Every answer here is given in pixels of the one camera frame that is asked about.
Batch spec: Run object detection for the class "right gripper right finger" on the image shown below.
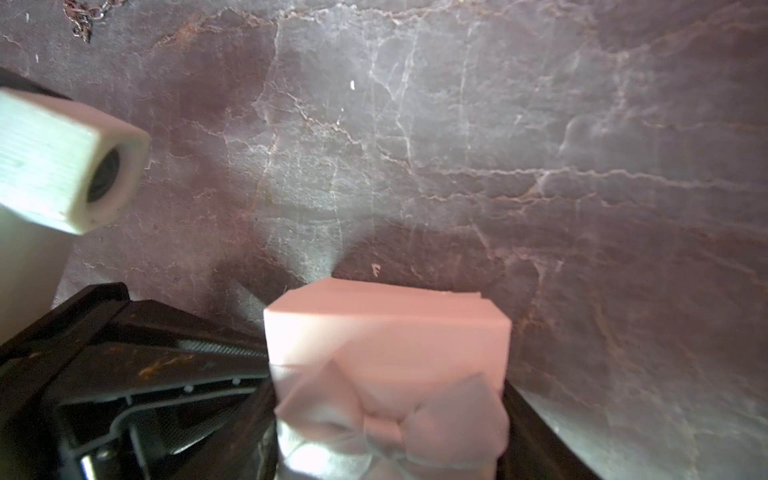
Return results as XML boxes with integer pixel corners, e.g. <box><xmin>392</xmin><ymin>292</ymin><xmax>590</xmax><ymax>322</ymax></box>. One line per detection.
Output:
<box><xmin>496</xmin><ymin>381</ymin><xmax>600</xmax><ymax>480</ymax></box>

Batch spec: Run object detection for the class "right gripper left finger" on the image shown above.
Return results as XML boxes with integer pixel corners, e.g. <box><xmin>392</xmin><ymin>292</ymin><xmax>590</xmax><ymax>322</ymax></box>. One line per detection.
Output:
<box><xmin>173</xmin><ymin>379</ymin><xmax>278</xmax><ymax>479</ymax></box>

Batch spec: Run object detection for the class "white jewelry box lid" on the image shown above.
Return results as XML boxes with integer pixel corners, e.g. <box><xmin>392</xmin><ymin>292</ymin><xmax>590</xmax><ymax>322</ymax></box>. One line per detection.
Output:
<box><xmin>264</xmin><ymin>278</ymin><xmax>512</xmax><ymax>479</ymax></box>

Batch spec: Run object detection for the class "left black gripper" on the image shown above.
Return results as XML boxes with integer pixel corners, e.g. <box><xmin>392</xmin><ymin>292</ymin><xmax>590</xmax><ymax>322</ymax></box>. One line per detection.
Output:
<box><xmin>1</xmin><ymin>283</ymin><xmax>269</xmax><ymax>479</ymax></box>

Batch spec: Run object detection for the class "silver chain necklace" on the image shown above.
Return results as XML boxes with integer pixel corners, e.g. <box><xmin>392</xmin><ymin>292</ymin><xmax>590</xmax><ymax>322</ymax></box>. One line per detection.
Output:
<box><xmin>62</xmin><ymin>0</ymin><xmax>130</xmax><ymax>43</ymax></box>

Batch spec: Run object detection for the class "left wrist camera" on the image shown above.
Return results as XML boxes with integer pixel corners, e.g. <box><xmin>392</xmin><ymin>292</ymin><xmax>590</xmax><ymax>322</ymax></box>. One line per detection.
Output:
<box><xmin>1</xmin><ymin>88</ymin><xmax>150</xmax><ymax>341</ymax></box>

